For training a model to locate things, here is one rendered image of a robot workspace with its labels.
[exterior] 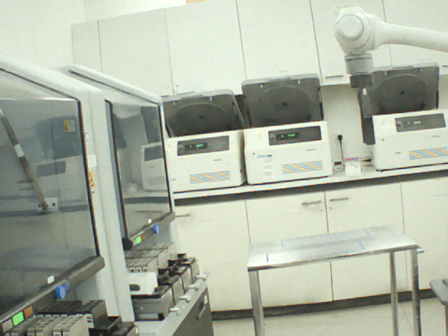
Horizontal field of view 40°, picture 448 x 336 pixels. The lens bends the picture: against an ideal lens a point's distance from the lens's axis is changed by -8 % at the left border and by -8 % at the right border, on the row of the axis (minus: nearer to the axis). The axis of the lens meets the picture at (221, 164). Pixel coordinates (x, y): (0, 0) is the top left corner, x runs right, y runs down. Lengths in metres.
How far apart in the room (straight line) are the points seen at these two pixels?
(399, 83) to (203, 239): 1.70
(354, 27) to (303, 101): 2.80
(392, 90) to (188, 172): 1.51
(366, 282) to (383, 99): 1.29
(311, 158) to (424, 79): 1.00
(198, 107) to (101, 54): 0.84
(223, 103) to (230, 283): 1.20
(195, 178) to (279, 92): 0.81
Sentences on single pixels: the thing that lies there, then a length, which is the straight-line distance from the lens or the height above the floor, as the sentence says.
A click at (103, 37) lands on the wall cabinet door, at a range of 4.78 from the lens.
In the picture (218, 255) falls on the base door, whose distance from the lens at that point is 4.34.
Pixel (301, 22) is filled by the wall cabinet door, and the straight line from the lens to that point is 4.54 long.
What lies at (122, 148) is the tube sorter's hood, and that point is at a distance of 2.00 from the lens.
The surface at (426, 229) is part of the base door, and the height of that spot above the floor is 0.49.
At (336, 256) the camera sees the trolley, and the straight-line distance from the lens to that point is 2.23.
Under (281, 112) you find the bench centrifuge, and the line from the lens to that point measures 4.64.
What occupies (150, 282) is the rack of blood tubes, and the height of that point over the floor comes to 0.85.
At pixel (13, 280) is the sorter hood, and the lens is 1.25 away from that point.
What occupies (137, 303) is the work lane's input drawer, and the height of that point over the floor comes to 0.79.
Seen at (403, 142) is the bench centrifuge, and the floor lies 1.07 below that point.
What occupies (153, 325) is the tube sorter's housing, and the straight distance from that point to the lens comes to 1.95.
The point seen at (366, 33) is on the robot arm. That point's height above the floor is 1.50.
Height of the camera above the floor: 1.28
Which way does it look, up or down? 3 degrees down
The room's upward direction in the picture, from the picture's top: 7 degrees counter-clockwise
